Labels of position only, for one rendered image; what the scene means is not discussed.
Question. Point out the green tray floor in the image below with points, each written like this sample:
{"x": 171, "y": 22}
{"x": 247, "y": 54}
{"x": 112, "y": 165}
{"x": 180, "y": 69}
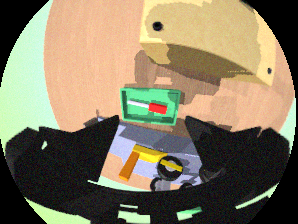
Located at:
{"x": 163, "y": 98}

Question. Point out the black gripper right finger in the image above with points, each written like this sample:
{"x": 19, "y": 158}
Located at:
{"x": 214, "y": 145}

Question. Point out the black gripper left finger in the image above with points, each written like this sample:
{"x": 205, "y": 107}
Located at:
{"x": 88, "y": 147}

